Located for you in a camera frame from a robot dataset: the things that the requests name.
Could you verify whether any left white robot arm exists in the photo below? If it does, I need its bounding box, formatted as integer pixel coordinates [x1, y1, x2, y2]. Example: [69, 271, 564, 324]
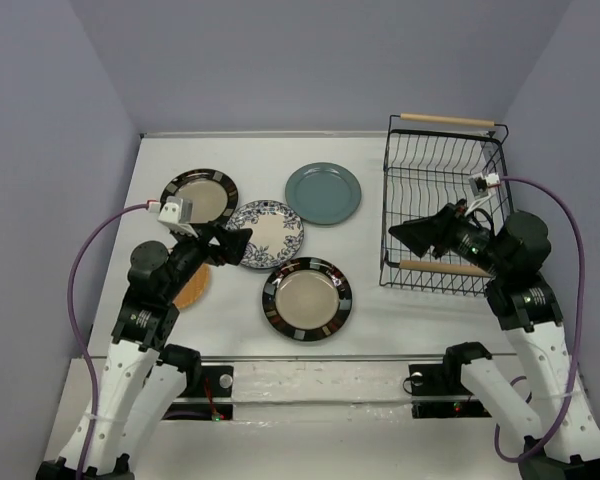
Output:
[36, 223, 252, 479]

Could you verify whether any black rimmed plate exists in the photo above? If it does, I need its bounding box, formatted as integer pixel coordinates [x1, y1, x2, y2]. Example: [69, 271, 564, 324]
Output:
[160, 169, 239, 225]
[261, 257, 353, 342]

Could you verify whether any teal plate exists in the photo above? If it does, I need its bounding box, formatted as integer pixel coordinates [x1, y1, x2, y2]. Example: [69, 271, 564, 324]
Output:
[285, 162, 362, 226]

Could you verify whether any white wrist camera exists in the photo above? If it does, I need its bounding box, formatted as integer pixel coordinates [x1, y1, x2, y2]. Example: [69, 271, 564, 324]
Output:
[465, 173, 501, 216]
[158, 196, 198, 238]

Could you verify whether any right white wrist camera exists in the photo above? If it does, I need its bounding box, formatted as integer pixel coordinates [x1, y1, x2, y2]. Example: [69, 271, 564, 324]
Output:
[465, 173, 501, 216]

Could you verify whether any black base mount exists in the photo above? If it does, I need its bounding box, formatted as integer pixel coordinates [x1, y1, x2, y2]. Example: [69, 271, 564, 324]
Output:
[402, 364, 490, 420]
[163, 364, 234, 422]

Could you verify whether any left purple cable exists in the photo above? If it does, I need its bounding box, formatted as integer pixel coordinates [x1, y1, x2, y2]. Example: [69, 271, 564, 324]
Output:
[68, 201, 162, 474]

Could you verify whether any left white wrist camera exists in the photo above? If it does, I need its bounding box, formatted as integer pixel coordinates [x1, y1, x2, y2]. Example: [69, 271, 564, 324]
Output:
[158, 196, 198, 238]

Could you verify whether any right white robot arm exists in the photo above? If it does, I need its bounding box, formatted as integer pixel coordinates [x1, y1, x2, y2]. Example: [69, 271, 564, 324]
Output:
[388, 201, 600, 479]

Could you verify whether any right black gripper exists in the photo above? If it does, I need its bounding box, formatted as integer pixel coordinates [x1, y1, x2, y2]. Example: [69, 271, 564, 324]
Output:
[388, 197, 509, 276]

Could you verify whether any blue floral plate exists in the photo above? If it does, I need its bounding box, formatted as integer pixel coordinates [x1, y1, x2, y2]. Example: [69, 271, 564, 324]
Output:
[226, 200, 304, 270]

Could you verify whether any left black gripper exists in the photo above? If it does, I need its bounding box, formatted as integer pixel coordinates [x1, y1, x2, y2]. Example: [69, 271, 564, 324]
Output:
[163, 220, 254, 299]

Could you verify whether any orange woven coaster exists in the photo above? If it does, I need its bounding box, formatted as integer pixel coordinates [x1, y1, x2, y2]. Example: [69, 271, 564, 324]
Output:
[174, 264, 211, 310]

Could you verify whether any black wire dish rack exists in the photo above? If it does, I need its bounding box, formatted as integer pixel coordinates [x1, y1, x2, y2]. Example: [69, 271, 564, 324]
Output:
[379, 113, 509, 297]

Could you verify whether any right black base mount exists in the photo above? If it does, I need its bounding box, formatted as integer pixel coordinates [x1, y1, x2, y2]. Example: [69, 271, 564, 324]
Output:
[402, 364, 490, 420]

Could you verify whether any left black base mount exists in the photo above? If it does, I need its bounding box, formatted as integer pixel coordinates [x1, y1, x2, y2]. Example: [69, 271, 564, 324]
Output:
[163, 364, 234, 422]

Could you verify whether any purple cable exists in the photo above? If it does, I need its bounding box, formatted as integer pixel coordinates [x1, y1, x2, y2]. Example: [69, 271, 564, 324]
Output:
[68, 201, 162, 474]
[494, 175, 582, 464]

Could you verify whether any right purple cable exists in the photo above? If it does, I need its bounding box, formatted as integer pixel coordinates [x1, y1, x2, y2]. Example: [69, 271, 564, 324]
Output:
[494, 175, 582, 464]

